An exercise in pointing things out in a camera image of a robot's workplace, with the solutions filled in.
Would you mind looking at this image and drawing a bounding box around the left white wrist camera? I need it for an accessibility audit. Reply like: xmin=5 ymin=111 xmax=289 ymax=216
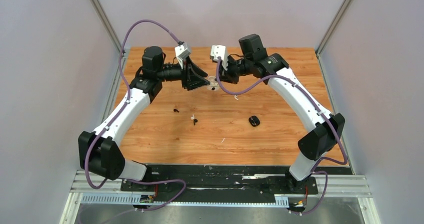
xmin=174 ymin=41 xmax=192 ymax=69

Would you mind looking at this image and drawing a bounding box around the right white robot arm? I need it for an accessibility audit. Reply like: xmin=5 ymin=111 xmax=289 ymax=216
xmin=210 ymin=34 xmax=346 ymax=193

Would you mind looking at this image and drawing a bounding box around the white slotted cable duct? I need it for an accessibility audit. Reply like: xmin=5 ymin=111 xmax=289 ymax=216
xmin=80 ymin=195 xmax=290 ymax=208

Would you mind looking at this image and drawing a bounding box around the left aluminium frame post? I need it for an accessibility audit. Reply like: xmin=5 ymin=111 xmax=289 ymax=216
xmin=90 ymin=0 xmax=126 ymax=57

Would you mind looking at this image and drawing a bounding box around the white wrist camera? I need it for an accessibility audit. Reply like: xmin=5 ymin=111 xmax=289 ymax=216
xmin=174 ymin=41 xmax=192 ymax=69
xmin=209 ymin=45 xmax=229 ymax=70

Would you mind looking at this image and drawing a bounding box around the black earbud charging case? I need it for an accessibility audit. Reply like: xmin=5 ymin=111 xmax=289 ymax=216
xmin=248 ymin=115 xmax=261 ymax=127

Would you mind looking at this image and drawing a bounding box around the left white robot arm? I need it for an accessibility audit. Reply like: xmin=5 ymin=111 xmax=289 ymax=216
xmin=78 ymin=43 xmax=210 ymax=191

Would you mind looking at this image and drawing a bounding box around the aluminium frame post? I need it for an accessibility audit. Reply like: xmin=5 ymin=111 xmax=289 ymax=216
xmin=90 ymin=0 xmax=126 ymax=57
xmin=315 ymin=0 xmax=353 ymax=57

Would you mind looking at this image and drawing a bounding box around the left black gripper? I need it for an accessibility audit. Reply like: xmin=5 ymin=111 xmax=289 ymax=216
xmin=156 ymin=56 xmax=210 ymax=91

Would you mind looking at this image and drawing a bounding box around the white earbud charging case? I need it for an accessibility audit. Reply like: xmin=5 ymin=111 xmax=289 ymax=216
xmin=206 ymin=76 xmax=220 ymax=91

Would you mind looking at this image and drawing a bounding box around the right aluminium frame post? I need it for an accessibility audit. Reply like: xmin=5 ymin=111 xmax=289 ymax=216
xmin=315 ymin=0 xmax=353 ymax=57

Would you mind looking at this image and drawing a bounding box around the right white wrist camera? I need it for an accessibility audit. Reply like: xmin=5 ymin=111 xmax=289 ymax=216
xmin=209 ymin=45 xmax=229 ymax=70

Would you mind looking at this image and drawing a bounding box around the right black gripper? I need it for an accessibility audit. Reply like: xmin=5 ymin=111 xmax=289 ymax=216
xmin=216 ymin=55 xmax=253 ymax=85

